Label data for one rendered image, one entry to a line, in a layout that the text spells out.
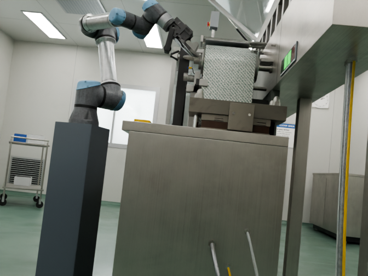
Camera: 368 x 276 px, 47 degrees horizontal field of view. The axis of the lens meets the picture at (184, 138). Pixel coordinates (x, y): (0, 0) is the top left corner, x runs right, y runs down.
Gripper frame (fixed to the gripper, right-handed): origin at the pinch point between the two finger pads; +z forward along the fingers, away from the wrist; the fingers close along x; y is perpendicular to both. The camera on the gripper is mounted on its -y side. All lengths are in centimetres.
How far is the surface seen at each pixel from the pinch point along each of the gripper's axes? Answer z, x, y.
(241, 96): 29.0, -5.2, 1.4
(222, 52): 8.3, -3.8, 9.7
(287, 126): 97, 549, 138
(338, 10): 35, -89, 17
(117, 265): 44, -31, -85
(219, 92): 20.8, -5.1, -4.9
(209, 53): 4.5, -4.6, 4.8
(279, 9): 11.3, 3.5, 46.3
